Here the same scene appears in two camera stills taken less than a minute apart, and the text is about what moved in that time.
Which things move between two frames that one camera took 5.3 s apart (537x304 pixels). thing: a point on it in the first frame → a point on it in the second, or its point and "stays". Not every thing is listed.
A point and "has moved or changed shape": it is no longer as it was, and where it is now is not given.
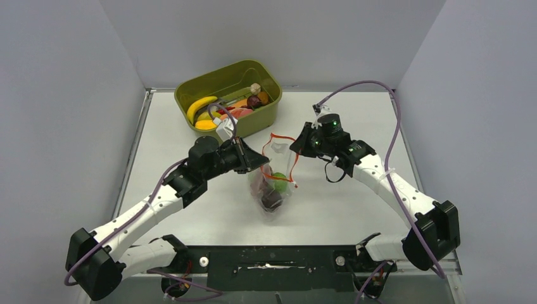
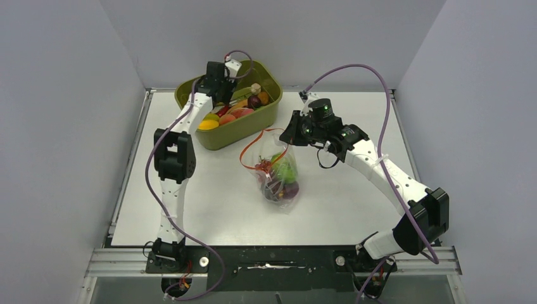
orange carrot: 240,103 stays
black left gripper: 247,159 → 230,85
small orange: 264,97 stays
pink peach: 240,112 stays
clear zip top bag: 270,183 has moved or changed shape
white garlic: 255,88 stays
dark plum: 253,101 stays
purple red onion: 271,199 → 290,190
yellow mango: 204,124 stays
